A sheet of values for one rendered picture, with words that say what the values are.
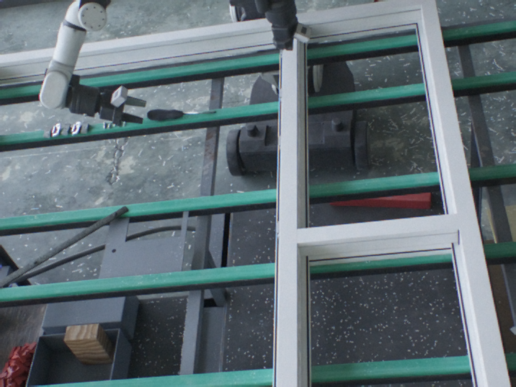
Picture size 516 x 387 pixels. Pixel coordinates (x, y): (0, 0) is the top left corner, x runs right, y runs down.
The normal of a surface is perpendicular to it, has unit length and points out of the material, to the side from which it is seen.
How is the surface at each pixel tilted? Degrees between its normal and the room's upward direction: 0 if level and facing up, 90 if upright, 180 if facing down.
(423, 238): 90
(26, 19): 0
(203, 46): 90
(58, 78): 63
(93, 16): 71
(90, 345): 90
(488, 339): 0
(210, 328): 0
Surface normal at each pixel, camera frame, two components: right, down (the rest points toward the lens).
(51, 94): 0.11, 0.35
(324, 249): -0.02, 0.77
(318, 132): -0.18, -0.63
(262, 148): -0.20, 0.10
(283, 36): -0.22, 0.84
